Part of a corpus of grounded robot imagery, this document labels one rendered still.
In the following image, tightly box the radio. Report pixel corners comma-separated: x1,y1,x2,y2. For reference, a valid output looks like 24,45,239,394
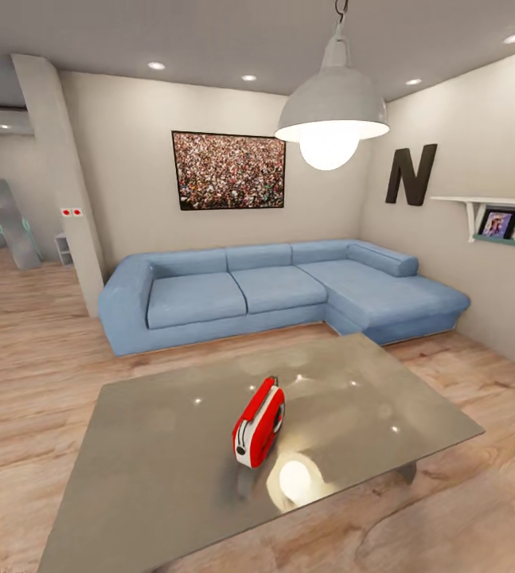
232,377,285,469

